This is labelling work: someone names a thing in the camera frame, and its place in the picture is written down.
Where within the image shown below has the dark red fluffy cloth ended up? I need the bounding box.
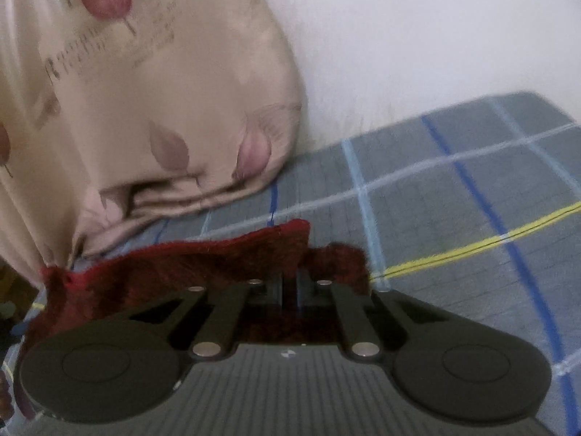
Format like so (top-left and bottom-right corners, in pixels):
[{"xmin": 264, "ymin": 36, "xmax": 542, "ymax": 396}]
[{"xmin": 17, "ymin": 217, "xmax": 369, "ymax": 364}]

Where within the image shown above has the grey plaid bed sheet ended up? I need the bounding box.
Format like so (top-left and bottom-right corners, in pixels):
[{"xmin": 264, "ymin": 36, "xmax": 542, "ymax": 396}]
[{"xmin": 5, "ymin": 93, "xmax": 580, "ymax": 435}]

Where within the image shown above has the beige leaf-print curtain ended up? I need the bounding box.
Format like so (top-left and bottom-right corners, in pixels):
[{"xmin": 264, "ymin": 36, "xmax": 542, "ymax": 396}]
[{"xmin": 1, "ymin": 0, "xmax": 301, "ymax": 286}]

